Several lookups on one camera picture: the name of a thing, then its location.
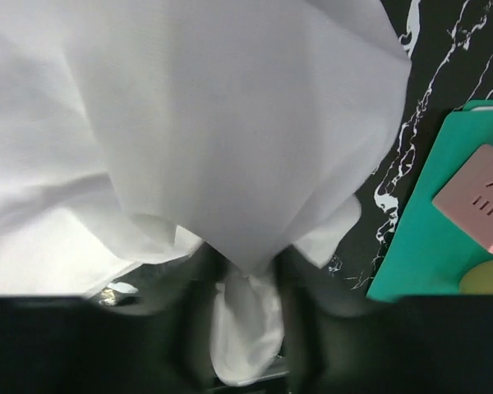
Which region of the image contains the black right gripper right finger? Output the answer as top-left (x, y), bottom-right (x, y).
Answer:
top-left (274, 247), bottom-right (378, 393)

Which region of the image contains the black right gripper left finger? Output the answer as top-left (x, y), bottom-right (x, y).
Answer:
top-left (106, 244), bottom-right (225, 393)

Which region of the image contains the white t shirt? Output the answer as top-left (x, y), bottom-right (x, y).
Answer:
top-left (0, 1), bottom-right (411, 386)

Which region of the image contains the green cutting mat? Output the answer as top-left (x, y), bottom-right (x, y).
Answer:
top-left (367, 100), bottom-right (493, 301)

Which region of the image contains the yellow paper cup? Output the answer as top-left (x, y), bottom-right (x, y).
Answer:
top-left (459, 260), bottom-right (493, 296)

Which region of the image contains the pink power cube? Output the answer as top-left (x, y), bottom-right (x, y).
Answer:
top-left (432, 144), bottom-right (493, 254)

